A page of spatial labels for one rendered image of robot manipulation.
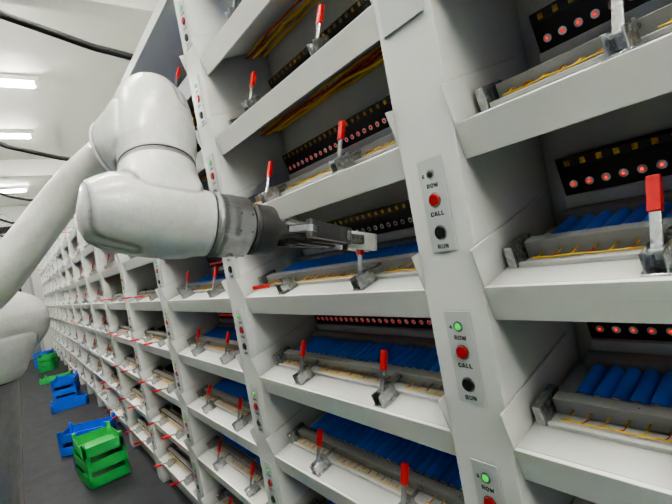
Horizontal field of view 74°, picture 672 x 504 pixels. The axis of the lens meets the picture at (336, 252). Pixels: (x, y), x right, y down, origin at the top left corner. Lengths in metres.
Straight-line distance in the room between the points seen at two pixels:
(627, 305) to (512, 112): 0.23
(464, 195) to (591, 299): 0.18
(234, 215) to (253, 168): 0.60
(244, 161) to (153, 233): 0.65
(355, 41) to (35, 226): 0.54
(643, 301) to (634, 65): 0.21
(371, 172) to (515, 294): 0.28
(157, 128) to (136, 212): 0.13
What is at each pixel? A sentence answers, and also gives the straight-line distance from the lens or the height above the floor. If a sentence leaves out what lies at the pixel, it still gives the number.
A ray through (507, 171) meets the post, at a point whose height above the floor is 1.07.
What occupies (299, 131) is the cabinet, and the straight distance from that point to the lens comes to 1.20.
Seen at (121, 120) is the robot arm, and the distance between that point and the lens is 0.67.
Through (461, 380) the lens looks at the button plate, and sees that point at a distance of 0.63.
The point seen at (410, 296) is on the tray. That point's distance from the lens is 0.66.
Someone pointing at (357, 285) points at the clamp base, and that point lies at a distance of 0.76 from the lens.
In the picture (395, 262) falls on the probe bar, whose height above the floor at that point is 0.97.
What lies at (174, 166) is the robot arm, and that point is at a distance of 0.61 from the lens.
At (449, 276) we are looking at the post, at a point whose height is 0.95.
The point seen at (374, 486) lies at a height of 0.54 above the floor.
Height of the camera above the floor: 1.01
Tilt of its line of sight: 1 degrees down
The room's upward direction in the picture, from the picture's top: 10 degrees counter-clockwise
